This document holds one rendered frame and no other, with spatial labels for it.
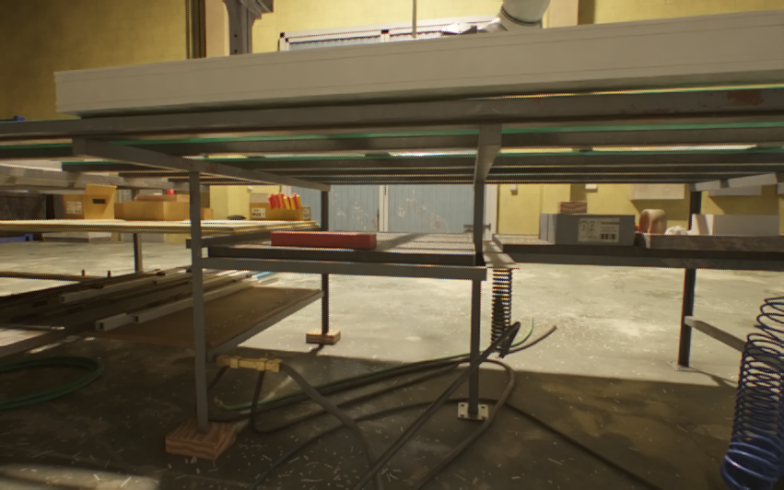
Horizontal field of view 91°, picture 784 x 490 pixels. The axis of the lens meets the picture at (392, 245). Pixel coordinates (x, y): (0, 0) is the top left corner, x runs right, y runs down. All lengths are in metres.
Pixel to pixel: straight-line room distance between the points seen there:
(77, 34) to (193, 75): 10.80
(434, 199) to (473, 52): 6.52
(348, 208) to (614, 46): 6.94
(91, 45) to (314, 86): 10.63
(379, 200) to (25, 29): 8.85
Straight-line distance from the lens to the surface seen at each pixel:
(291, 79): 0.67
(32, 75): 12.28
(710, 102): 0.69
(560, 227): 1.36
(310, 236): 1.11
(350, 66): 0.64
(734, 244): 1.46
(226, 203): 8.14
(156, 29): 10.22
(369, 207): 7.31
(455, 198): 7.07
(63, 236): 10.55
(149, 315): 1.65
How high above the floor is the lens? 0.69
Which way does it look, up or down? 5 degrees down
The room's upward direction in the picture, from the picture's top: 1 degrees clockwise
